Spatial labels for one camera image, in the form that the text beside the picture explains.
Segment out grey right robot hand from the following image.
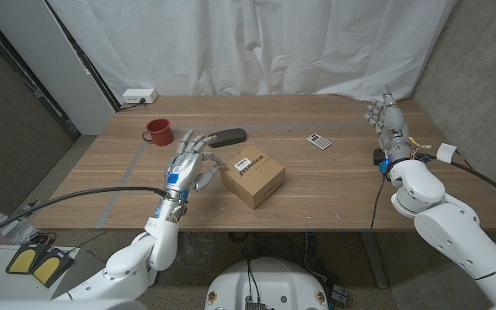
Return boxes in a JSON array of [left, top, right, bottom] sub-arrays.
[[363, 84, 413, 165]]

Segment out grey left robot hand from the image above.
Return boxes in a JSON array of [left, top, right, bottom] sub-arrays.
[[155, 128, 227, 221]]

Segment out brown cardboard box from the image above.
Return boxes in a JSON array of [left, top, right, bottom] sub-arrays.
[[220, 144, 287, 211]]

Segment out dark grey glasses case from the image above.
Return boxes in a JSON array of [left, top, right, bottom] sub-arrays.
[[208, 127, 248, 149]]

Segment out white mini calculator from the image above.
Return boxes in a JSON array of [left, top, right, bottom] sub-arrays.
[[307, 132, 332, 151]]

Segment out red ceramic mug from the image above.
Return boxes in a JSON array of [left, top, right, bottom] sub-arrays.
[[141, 118, 175, 147]]

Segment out grey tape strip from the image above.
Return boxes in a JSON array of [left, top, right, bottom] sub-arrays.
[[172, 123, 381, 132], [96, 141, 148, 228]]

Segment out white power strip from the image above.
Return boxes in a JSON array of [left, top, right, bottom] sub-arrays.
[[121, 88, 158, 105]]

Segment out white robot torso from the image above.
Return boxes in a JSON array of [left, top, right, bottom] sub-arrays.
[[203, 257, 330, 310]]

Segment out white fabric curtain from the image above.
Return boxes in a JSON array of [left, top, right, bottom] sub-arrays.
[[47, 0, 458, 103]]

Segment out yellow black foot pedal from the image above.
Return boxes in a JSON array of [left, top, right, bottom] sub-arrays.
[[30, 247, 75, 288], [5, 243, 47, 275]]

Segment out tall white panel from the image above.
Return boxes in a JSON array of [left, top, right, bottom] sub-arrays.
[[0, 0, 117, 137]]

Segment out pile of small electronic parts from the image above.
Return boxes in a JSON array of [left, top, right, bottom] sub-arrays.
[[0, 200, 58, 259]]

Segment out small black power adapter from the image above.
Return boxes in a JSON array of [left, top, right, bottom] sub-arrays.
[[330, 283, 351, 307]]

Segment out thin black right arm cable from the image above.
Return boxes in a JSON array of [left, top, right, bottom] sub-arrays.
[[370, 176, 387, 233]]

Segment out black power strip cable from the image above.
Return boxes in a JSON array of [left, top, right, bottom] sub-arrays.
[[116, 98, 146, 112]]

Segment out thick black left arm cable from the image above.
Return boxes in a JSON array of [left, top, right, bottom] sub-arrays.
[[0, 185, 170, 246]]

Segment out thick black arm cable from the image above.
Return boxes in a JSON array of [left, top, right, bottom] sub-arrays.
[[437, 143, 496, 210], [0, 185, 170, 246]]

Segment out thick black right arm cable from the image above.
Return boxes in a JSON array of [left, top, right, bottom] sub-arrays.
[[437, 143, 496, 210]]

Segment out black cable bundle under table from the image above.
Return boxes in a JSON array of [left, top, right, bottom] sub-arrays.
[[228, 232, 339, 285]]

